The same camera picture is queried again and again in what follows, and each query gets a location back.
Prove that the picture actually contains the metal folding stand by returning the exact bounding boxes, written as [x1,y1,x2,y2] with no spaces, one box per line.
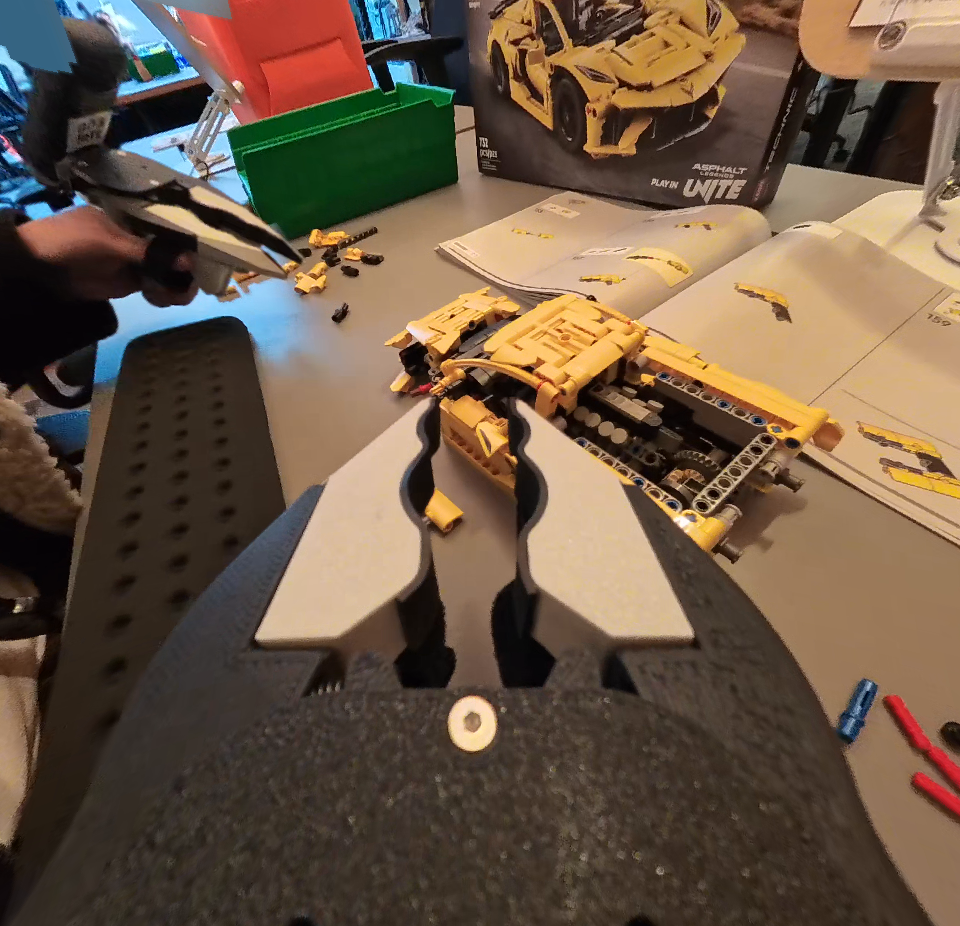
[135,0,252,180]

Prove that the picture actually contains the yellow brick toy car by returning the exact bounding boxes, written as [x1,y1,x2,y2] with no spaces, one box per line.
[386,287,845,563]

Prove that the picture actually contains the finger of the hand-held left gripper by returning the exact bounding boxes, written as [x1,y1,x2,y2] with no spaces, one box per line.
[180,179,305,263]
[123,200,292,282]

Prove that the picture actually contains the person's left hand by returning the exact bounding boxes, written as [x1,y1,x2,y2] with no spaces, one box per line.
[15,206,200,309]

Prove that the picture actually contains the black dimpled mat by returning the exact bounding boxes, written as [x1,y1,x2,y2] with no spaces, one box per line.
[15,314,290,889]

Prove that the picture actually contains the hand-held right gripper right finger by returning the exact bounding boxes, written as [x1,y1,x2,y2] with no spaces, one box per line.
[491,399,697,688]

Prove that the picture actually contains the dark toy car box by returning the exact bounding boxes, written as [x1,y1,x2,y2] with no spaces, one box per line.
[468,0,822,210]

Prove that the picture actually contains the instruction booklet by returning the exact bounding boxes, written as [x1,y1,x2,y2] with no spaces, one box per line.
[436,191,960,548]

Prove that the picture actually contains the person's left forearm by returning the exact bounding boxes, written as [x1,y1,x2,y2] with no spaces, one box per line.
[0,213,121,394]

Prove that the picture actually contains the yellow brick piece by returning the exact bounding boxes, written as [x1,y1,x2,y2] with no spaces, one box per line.
[422,488,466,535]

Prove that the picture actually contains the grey desk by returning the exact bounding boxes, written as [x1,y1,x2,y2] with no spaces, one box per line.
[82,104,960,926]

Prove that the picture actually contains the scattered small coloured pins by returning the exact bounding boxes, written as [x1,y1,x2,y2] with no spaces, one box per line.
[881,693,960,822]

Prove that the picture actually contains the green storage bin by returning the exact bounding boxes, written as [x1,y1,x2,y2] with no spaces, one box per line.
[227,82,459,240]

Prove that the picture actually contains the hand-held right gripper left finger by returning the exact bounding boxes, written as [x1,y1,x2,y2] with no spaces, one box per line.
[255,399,456,690]

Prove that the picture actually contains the clipboard with printed sheet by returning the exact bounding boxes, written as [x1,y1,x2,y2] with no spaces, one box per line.
[798,0,960,83]

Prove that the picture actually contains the loose yellow and black bricks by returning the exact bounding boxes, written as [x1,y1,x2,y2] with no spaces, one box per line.
[225,224,385,323]

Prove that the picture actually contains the black office chair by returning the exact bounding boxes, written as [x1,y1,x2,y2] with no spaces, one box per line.
[363,0,470,90]

